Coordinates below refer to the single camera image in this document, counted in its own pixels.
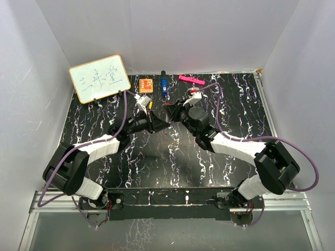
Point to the orange notebook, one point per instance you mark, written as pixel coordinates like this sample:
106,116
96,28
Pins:
145,86

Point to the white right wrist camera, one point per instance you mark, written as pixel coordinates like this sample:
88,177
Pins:
194,96

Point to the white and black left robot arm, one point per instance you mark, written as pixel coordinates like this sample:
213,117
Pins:
67,168

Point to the blue whiteboard eraser marker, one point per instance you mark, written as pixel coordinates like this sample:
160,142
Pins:
164,84

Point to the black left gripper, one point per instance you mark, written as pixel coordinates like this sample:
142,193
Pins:
154,124

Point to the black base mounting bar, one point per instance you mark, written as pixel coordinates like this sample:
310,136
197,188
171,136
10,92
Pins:
175,203

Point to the small wood-framed whiteboard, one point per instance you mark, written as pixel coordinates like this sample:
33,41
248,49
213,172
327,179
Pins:
99,79

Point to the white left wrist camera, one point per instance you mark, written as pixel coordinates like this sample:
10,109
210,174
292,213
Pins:
142,102

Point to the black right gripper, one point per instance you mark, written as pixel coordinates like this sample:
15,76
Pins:
173,111

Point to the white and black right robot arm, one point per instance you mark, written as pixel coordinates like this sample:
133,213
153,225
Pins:
275,166

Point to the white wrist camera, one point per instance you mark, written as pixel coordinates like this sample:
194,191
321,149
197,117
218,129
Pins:
194,96
142,102

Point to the pink plastic clip bar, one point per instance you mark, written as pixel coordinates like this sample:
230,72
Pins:
191,80

